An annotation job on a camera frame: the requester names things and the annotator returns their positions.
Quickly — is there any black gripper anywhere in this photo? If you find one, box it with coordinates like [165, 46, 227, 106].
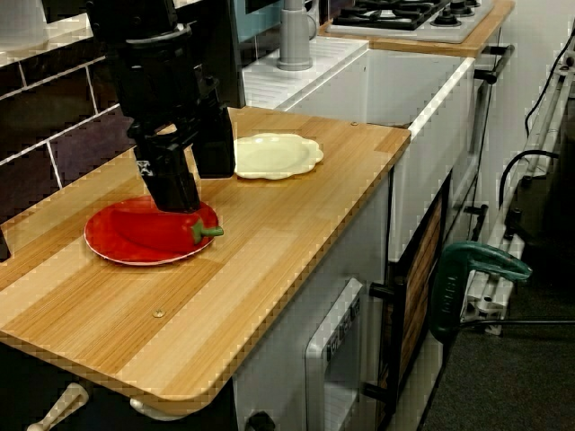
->
[105, 26, 237, 213]

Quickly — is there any red toy bell pepper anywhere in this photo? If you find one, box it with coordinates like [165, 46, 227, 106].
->
[110, 207, 225, 255]

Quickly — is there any cream scalloped plate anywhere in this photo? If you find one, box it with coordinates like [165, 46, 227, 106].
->
[233, 132, 324, 181]

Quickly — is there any red round plate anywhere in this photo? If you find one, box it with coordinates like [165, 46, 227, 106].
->
[84, 195, 220, 267]

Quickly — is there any dark tile backsplash panel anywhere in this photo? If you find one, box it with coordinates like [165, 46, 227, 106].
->
[0, 44, 136, 225]

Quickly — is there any grey toy faucet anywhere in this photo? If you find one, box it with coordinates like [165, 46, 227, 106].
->
[277, 0, 321, 71]

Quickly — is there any white toy kitchen cabinet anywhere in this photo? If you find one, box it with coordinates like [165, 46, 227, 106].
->
[231, 177, 392, 431]

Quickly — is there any cream hutch shelf board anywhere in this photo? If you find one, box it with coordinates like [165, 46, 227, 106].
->
[0, 11, 113, 64]

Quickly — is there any plain white plastic jar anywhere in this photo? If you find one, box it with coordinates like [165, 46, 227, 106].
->
[0, 0, 50, 53]

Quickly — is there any white toy sink with drainboard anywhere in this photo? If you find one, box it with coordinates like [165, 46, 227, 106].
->
[242, 36, 477, 264]

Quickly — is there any white dispenser door panel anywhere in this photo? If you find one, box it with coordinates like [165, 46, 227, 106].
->
[305, 277, 365, 431]

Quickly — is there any toy gas stove top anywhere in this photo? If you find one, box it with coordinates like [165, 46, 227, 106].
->
[325, 0, 495, 45]

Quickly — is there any black round knob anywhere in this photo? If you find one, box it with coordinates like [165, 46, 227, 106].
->
[245, 410, 276, 431]

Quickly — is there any cream wooden peg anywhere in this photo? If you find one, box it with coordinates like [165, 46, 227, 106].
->
[26, 383, 90, 431]

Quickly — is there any green clamp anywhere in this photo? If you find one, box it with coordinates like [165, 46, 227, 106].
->
[429, 241, 534, 347]

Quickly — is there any black equipment box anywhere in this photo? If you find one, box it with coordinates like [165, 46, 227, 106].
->
[507, 152, 575, 270]

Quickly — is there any wood oven door black frame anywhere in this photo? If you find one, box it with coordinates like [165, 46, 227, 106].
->
[367, 170, 453, 418]

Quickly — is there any black cabinet handle bar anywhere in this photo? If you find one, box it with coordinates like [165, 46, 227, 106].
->
[464, 204, 490, 243]
[473, 43, 517, 85]

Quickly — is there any aluminium frame rail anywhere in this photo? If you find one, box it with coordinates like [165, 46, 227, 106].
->
[462, 57, 575, 336]

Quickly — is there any looped black floor cable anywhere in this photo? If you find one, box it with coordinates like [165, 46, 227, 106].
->
[498, 150, 561, 225]

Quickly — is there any black cable along rail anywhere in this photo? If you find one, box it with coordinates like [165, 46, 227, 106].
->
[525, 31, 575, 136]

